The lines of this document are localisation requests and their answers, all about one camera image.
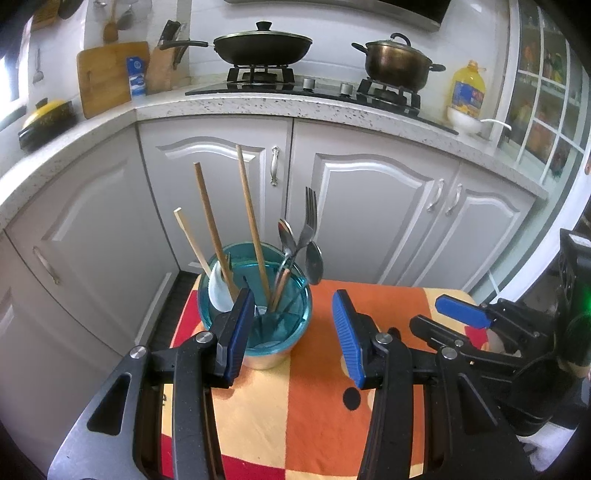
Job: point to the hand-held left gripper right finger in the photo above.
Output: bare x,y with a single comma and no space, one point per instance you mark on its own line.
346,332

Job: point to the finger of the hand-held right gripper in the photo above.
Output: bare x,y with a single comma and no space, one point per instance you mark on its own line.
434,330
461,311

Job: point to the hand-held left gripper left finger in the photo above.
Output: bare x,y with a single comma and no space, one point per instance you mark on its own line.
242,332

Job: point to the teal plastic cup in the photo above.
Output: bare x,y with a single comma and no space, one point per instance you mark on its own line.
277,341

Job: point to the white ceramic spoon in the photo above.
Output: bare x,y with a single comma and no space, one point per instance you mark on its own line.
220,293

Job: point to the wooden chopstick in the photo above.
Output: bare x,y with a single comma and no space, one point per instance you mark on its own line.
249,207
210,217
281,288
189,235

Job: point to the small metal spoon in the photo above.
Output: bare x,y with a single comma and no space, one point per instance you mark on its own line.
285,233

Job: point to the silver fork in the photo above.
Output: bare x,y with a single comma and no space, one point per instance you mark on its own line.
310,217

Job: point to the person's right hand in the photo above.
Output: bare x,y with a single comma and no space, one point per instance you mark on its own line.
551,441

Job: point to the orange printed cloth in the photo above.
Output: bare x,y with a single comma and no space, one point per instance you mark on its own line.
314,369

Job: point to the grey cabinet door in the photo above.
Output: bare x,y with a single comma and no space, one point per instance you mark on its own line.
166,184
92,221
369,207
27,350
489,230

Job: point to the white bowl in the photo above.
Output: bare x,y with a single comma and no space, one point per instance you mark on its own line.
461,121

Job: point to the yellow oil bottle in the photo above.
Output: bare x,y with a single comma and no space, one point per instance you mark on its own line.
468,94

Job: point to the speckled stone countertop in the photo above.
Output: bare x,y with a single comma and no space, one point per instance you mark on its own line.
277,108

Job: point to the white glass-paned door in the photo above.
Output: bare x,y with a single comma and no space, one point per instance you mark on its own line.
545,92

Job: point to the black gas hob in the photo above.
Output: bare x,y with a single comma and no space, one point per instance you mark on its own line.
323,90

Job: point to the dark cooking pot with lid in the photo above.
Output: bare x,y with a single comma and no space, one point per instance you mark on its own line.
397,62

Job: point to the blue carton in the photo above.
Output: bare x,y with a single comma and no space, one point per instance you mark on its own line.
137,78

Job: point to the wooden knife block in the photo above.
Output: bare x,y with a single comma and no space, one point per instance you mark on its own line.
159,69

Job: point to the black wok with lid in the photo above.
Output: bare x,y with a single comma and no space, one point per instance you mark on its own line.
263,46

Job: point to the black pot with yellow lid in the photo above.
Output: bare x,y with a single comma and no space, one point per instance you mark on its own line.
46,122

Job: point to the wooden cutting board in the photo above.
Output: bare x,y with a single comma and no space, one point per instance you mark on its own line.
104,78

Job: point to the range hood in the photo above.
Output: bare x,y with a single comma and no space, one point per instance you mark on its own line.
346,11

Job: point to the hanging wooden spatula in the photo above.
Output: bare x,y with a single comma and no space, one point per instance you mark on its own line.
111,30

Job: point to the hanging metal utensil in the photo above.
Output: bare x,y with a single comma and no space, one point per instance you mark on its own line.
38,71

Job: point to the hanging metal ladle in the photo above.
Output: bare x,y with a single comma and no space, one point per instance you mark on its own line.
124,16

